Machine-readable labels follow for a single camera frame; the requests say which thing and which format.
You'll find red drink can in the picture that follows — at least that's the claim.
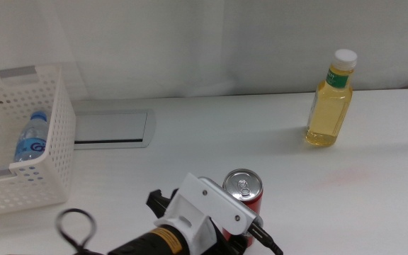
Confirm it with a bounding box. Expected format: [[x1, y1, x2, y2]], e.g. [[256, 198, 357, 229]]
[[222, 168, 264, 249]]

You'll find clear water bottle blue cap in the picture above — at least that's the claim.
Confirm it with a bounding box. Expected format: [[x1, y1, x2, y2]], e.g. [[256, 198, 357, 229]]
[[13, 110, 51, 164]]

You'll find yellow tea bottle white cap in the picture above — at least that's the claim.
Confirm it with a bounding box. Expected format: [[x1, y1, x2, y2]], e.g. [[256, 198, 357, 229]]
[[305, 48, 358, 148]]

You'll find white perforated plastic basket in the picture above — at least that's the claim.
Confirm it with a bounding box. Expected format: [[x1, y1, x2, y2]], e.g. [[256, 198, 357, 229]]
[[0, 64, 77, 218]]

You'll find white fabric curtain backdrop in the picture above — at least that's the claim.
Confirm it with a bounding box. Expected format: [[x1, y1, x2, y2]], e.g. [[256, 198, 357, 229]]
[[0, 0, 408, 102]]

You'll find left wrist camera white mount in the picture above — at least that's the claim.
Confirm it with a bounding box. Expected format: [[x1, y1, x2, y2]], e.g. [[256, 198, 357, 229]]
[[154, 172, 264, 255]]

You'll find silver table cable hatch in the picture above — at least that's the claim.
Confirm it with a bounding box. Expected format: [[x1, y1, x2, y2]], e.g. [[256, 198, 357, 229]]
[[71, 108, 157, 150]]

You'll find thin black looped cable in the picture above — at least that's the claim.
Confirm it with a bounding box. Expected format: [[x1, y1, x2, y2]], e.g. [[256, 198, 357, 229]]
[[55, 208, 103, 255]]

